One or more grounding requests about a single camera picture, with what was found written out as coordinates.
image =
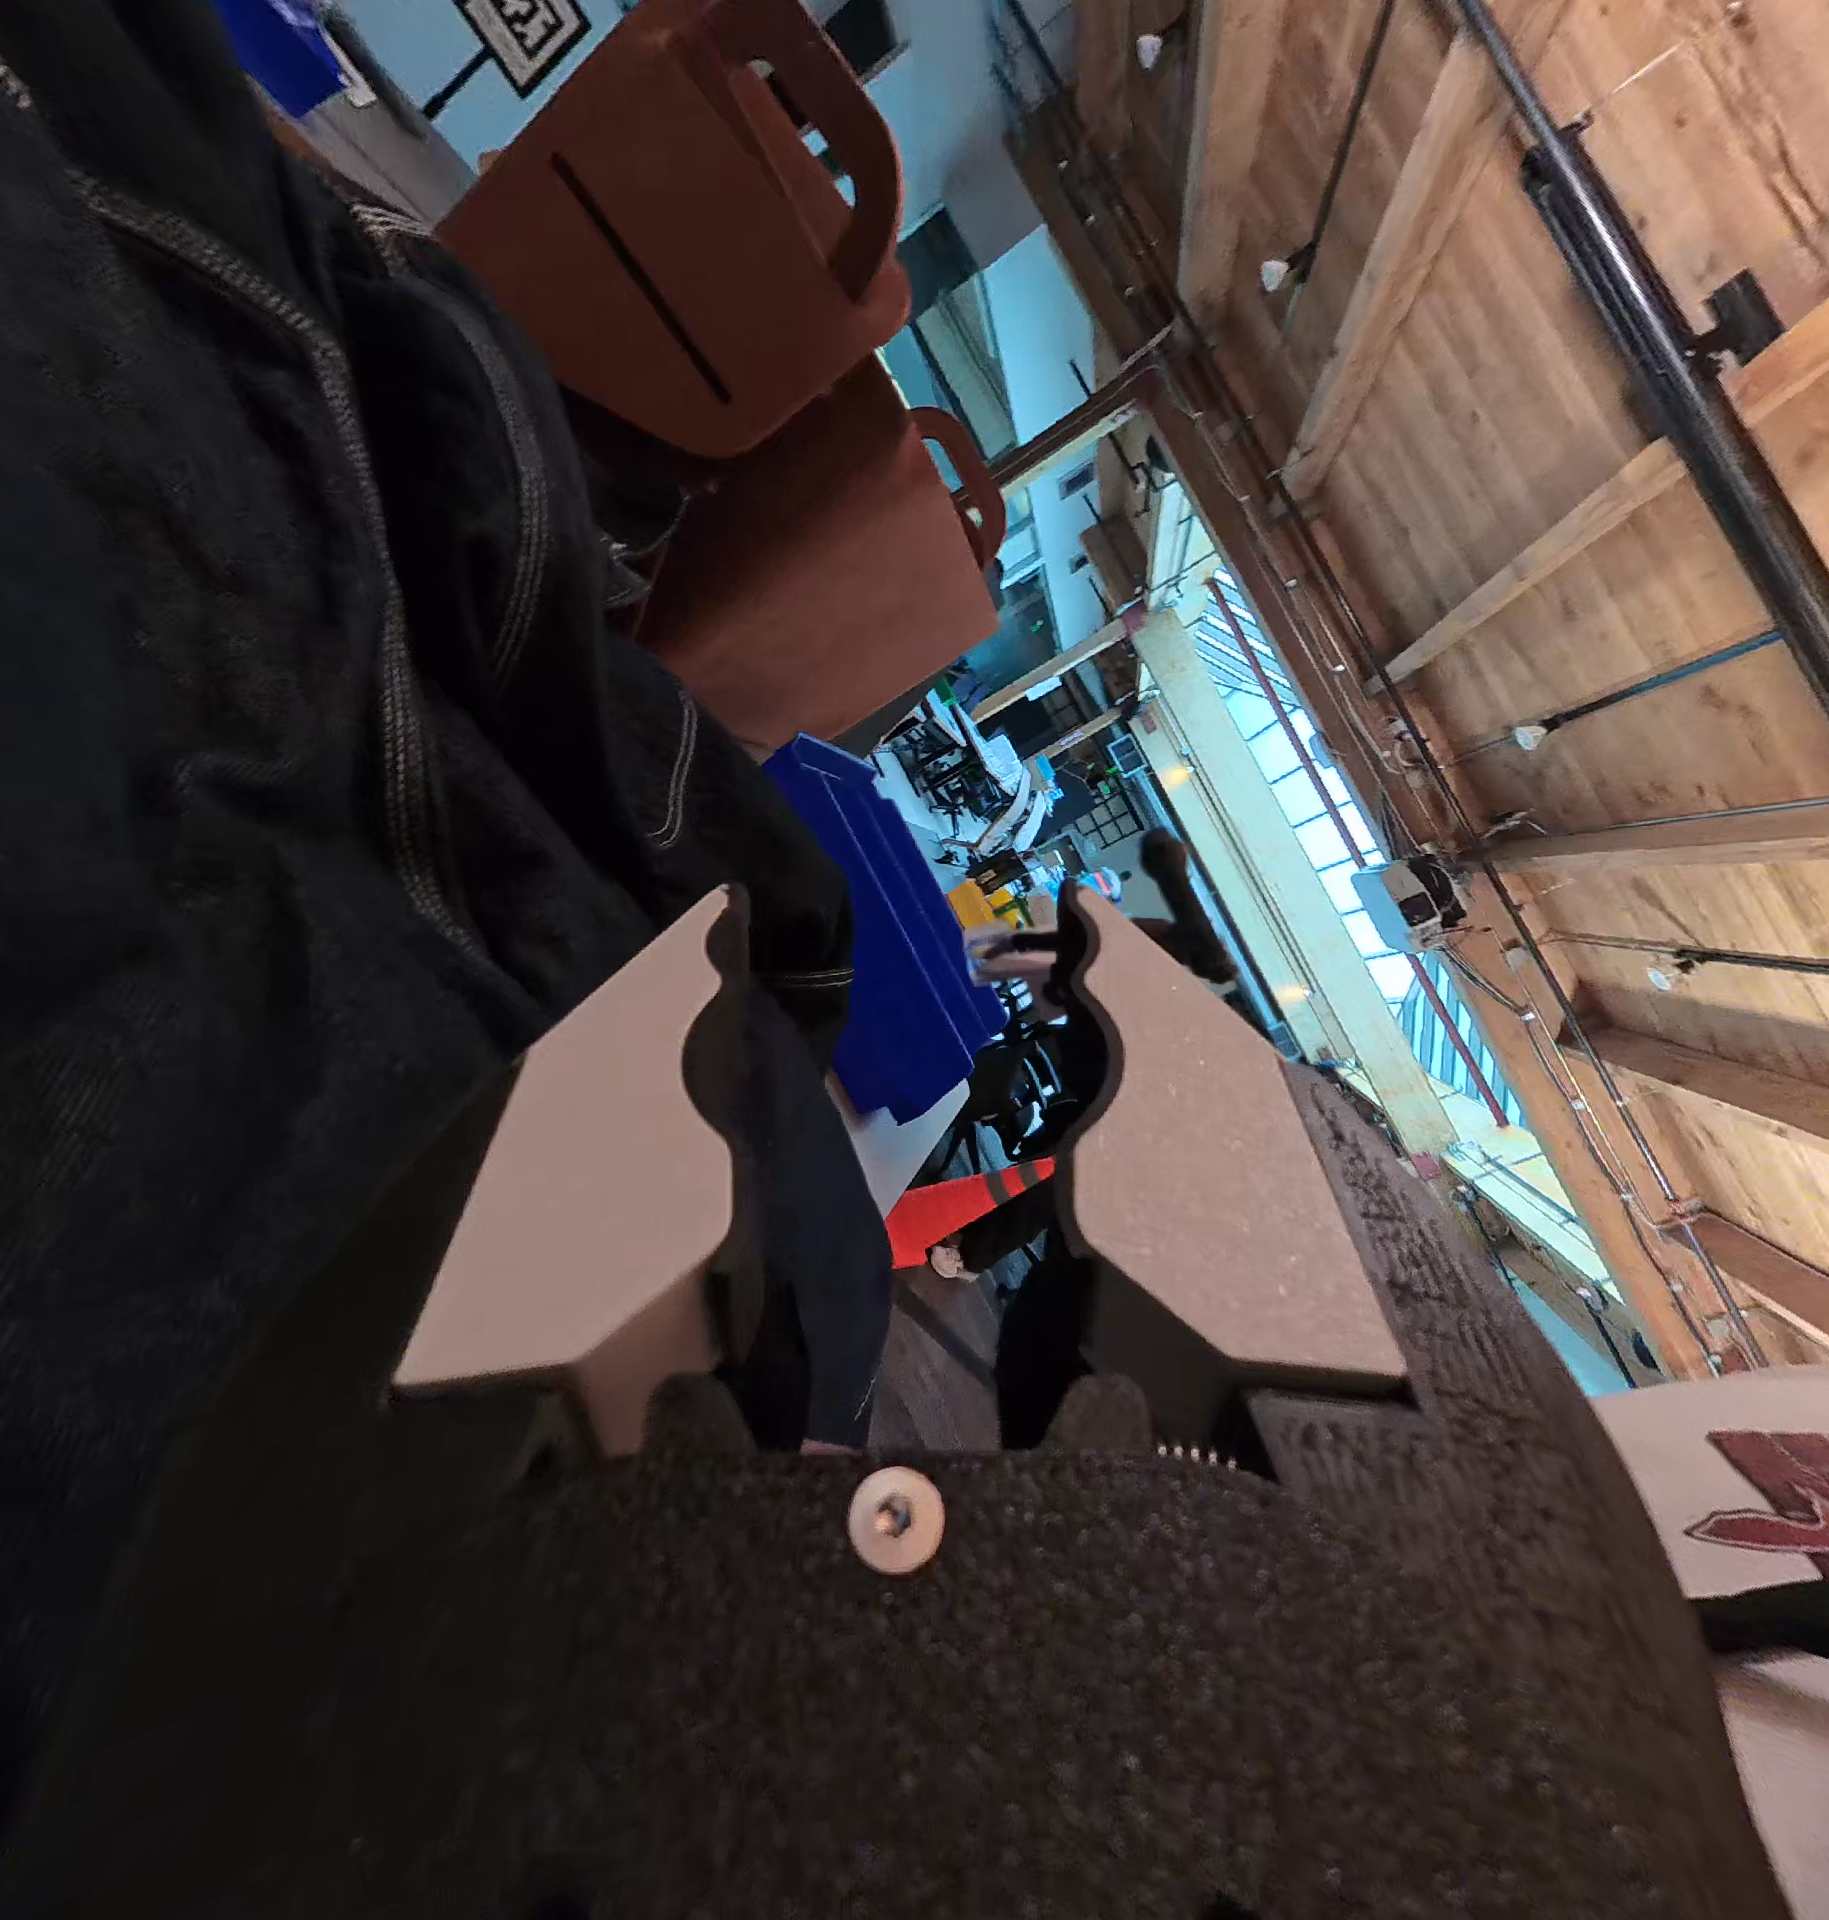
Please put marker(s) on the orange traffic cone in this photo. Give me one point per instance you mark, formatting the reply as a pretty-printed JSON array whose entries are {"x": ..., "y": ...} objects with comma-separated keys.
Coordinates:
[{"x": 950, "y": 1207}]

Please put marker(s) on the person's white shirt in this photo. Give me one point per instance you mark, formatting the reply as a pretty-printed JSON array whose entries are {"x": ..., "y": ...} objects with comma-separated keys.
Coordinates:
[{"x": 1651, "y": 1486}]

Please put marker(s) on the dark denim pants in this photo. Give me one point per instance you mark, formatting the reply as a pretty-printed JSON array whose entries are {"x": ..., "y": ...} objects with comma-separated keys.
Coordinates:
[{"x": 225, "y": 676}]

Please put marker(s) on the blue plastic bin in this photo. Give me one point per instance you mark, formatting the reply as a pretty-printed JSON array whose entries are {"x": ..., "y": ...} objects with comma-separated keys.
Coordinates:
[
  {"x": 902, "y": 963},
  {"x": 277, "y": 50}
]

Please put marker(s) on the grey ceiling box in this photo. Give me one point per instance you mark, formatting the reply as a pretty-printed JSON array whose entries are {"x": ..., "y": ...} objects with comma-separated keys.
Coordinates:
[{"x": 1411, "y": 900}]

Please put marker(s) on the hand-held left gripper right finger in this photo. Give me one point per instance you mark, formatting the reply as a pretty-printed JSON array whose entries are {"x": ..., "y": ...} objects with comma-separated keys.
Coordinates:
[{"x": 1230, "y": 1202}]

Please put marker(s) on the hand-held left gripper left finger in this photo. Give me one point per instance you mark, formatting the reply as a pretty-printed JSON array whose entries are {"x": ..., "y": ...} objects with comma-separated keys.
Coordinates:
[{"x": 583, "y": 1186}]

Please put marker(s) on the black office chair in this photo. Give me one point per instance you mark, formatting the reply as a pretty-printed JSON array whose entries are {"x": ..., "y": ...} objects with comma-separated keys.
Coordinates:
[{"x": 1028, "y": 1100}]

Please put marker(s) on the black ceiling pipe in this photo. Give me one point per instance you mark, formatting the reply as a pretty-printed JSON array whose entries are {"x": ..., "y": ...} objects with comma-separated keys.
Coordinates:
[{"x": 1651, "y": 315}]

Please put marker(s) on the black white marker tag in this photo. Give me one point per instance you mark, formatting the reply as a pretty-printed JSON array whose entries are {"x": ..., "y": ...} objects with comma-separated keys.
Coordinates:
[{"x": 523, "y": 42}]

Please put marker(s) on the yellow plastic bin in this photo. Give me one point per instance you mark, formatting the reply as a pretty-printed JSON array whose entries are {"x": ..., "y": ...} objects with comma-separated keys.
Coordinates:
[{"x": 973, "y": 908}]

